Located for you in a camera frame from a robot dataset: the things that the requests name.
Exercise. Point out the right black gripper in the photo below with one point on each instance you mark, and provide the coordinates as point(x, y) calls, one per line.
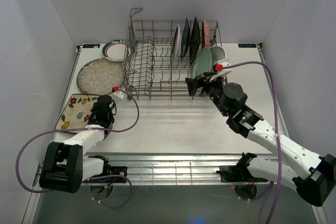
point(193, 84)

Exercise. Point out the light green floral plate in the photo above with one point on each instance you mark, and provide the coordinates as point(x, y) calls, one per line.
point(203, 62)

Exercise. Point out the white oval plate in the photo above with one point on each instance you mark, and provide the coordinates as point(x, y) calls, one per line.
point(218, 53)

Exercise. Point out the large teal red rimmed plate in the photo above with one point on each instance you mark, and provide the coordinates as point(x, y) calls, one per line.
point(175, 51)

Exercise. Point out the black floral square plate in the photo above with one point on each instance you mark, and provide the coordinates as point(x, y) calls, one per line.
point(195, 40)

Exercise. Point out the teal square plate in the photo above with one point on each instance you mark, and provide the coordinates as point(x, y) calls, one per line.
point(185, 41)

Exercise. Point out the cream floral square plate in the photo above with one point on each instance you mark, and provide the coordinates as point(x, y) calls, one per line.
point(76, 112)

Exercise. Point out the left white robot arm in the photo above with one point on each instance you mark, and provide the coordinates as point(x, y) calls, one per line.
point(64, 167)

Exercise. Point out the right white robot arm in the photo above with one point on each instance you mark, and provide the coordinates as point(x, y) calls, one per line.
point(310, 174)

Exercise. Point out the pink polka dot plate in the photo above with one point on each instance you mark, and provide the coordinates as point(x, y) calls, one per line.
point(206, 39)

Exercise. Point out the right XDOF label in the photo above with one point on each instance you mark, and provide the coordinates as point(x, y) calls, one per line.
point(247, 45)

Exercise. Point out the xdof label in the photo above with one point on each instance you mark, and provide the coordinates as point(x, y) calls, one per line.
point(247, 45)
point(91, 45)

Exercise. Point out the small teal red rimmed plate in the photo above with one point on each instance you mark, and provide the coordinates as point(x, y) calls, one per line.
point(117, 50)

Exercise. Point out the grey speckled round plate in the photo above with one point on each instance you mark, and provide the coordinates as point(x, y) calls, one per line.
point(100, 76)

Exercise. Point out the left XDOF label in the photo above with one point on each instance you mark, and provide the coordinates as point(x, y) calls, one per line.
point(91, 45)

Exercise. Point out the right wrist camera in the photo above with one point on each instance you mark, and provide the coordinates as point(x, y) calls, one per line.
point(221, 69)

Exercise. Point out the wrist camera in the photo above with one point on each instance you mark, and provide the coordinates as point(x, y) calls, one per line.
point(221, 69)
point(117, 95)

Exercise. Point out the grey wire dish rack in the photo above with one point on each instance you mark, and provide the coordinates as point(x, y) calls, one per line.
point(149, 71)

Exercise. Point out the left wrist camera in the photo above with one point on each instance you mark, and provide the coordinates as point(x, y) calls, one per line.
point(117, 95)

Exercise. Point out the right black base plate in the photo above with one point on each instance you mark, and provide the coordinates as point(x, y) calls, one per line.
point(233, 174)

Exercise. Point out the aluminium frame rail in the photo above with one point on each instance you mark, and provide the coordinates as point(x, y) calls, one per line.
point(155, 170)

